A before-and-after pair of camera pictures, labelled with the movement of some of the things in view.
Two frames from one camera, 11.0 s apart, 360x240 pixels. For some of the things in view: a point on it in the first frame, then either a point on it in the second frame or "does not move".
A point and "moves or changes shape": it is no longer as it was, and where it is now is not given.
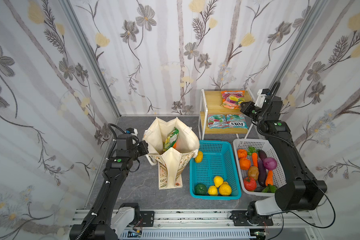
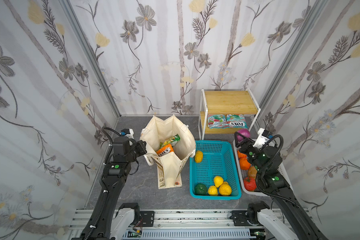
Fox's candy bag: x=236 y=121 does not move
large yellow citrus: x=225 y=189 does not move
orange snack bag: x=232 y=99 -> x=165 y=150
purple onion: x=270 y=163 moves or changes shape
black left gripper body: x=142 y=147 does not move
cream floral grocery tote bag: x=171 y=144 does not move
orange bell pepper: x=242 y=153 does not move
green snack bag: x=171 y=138 moves or changes shape
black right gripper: x=247 y=108 -> x=244 y=144
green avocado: x=200 y=189 does not move
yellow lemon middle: x=212 y=190 does not move
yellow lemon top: x=199 y=157 does not move
